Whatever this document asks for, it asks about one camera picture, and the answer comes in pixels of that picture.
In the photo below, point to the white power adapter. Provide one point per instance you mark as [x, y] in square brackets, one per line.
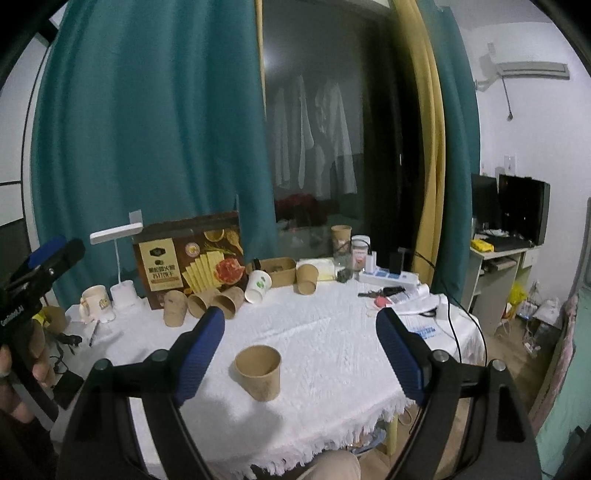
[443, 308]

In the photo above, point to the yellow curtain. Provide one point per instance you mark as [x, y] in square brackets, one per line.
[429, 138]

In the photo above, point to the small pink object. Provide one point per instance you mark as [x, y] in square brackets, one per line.
[381, 302]

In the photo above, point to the teal blanket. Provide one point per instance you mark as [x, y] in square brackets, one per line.
[570, 406]

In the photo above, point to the black pen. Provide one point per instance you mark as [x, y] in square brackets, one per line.
[93, 334]

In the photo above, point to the person's left hand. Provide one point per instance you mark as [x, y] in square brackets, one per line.
[42, 364]

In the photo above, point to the brown cracker box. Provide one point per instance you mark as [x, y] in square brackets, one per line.
[184, 258]

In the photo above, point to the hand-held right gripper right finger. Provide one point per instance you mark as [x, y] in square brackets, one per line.
[399, 357]

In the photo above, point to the black key bunch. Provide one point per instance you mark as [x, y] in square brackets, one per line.
[385, 291]

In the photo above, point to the small white bottle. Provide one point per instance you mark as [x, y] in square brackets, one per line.
[372, 263]

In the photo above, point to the black computer monitor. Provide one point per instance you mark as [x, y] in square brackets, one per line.
[485, 198]
[524, 207]

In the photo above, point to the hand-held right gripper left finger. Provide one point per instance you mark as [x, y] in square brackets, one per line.
[203, 353]

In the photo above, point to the person's leg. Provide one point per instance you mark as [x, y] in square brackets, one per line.
[332, 467]

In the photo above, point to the black charger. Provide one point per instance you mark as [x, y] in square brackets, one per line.
[396, 263]

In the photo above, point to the yellow packet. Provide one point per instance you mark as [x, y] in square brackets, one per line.
[481, 245]

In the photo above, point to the white ceramic mug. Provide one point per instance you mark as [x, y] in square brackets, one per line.
[94, 302]

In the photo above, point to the narrow teal curtain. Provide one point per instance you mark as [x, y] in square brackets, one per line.
[461, 138]

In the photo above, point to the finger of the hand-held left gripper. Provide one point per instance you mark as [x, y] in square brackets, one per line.
[48, 253]

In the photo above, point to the tall brown paper cup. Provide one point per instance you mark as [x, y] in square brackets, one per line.
[341, 240]

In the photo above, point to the brown paper bowl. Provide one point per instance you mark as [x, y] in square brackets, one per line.
[277, 272]

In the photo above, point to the black power brick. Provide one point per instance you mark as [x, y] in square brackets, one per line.
[68, 390]

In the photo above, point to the white air conditioner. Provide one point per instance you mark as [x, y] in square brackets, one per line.
[531, 69]

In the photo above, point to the glass jar with white lid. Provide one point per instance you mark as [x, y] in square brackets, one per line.
[360, 256]

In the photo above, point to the yellow plastic bag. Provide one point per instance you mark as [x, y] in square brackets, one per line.
[516, 300]

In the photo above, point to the pale yellow tissue pack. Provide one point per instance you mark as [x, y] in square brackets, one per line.
[325, 269]

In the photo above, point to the white power strip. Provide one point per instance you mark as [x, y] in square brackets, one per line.
[390, 278]

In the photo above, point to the white paper cup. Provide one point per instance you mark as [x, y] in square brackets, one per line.
[256, 286]

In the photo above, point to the white desk lamp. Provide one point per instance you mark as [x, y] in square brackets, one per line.
[116, 233]

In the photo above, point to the white tablecloth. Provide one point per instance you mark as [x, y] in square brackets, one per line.
[323, 350]

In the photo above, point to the white computer desk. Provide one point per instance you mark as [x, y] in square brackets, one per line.
[503, 277]

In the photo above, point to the wide teal curtain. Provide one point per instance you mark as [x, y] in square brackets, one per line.
[147, 115]

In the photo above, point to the white papers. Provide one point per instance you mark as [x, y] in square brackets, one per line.
[420, 302]

